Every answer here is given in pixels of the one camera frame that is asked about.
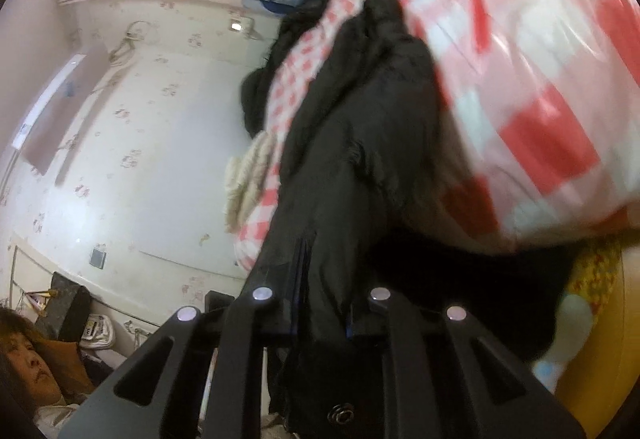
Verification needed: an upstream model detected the cream knitted garment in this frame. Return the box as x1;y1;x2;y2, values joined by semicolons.
224;130;277;233

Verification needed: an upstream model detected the yellow patterned pillow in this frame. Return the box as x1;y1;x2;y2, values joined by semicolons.
529;237;624;395

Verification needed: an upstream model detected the black bag by wall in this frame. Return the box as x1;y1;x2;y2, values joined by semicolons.
35;272;92;343

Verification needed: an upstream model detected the white wall air conditioner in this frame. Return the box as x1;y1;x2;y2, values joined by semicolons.
12;42;110;175

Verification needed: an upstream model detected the red white checkered bedsheet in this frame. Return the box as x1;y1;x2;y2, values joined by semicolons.
266;0;639;251

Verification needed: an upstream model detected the grey wall socket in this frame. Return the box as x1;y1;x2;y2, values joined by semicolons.
89;246;106;269

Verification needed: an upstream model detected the person's head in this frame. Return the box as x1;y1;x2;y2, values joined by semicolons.
1;307;63;419

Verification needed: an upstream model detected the black jacket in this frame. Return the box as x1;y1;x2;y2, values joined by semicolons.
250;0;577;438

